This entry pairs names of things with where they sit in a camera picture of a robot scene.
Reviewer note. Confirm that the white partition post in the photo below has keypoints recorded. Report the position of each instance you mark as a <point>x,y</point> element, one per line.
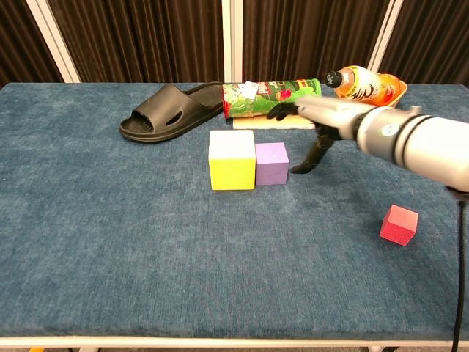
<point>384,33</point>
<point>55,40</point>
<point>232,36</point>

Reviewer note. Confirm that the purple cube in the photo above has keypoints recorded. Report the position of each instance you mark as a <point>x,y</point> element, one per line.
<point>271,165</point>

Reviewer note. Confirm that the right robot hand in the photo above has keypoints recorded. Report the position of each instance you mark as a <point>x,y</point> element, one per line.
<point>329,113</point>

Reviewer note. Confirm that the green chips can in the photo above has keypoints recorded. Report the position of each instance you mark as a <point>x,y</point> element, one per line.
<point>256,97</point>

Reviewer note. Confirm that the large yellow foam cube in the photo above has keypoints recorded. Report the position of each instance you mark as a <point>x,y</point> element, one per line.
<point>232,168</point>

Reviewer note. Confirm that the dark brown pleated curtain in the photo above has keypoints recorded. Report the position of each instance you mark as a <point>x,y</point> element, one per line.
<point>146,36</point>
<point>22,47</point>
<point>432,36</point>
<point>311,33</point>

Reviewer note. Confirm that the orange paper bowl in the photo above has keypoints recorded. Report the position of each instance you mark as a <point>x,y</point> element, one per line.
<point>402,91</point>

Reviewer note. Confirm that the orange drink bottle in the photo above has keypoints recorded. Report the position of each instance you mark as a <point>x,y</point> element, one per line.
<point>366,86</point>

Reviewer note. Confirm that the small red foam cube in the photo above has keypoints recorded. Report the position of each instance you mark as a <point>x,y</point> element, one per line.
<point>397,227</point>

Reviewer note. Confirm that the black rubber slipper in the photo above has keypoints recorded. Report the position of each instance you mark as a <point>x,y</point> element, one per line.
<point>165,113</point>

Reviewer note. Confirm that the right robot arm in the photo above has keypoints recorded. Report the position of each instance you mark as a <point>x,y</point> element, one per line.
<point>421,146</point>

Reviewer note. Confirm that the kraft paper notebook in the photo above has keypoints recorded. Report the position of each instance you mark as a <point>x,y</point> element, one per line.
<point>256,124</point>

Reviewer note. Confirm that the white table frame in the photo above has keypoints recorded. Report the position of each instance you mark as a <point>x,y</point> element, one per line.
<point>220,342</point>

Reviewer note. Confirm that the blue table cloth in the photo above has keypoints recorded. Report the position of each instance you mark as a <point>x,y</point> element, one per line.
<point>146,238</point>

